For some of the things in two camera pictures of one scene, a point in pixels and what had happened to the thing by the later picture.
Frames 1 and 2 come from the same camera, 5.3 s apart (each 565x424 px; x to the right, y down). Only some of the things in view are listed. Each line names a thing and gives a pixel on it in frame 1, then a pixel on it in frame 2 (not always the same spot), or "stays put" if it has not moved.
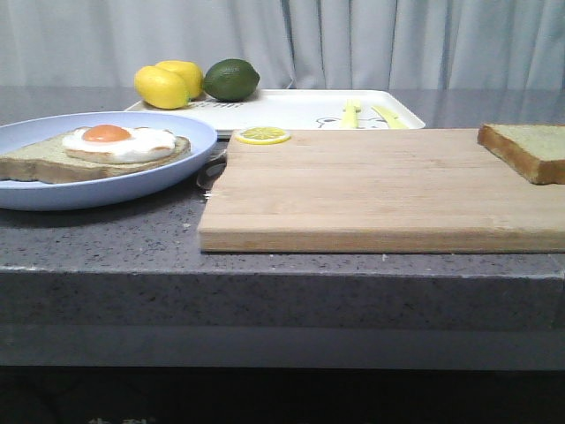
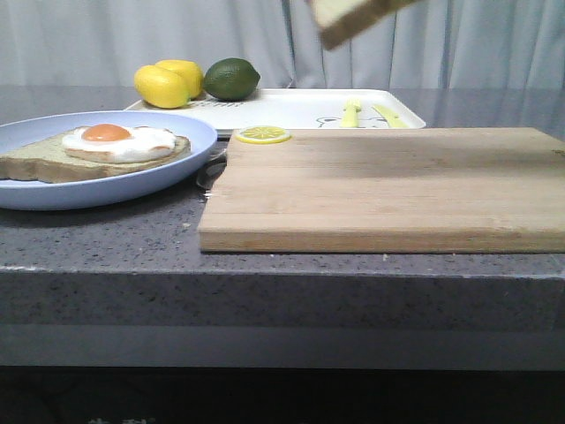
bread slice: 535,151 -> 337,19
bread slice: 48,162 stays put
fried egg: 115,144 stays put
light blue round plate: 34,196 stays put
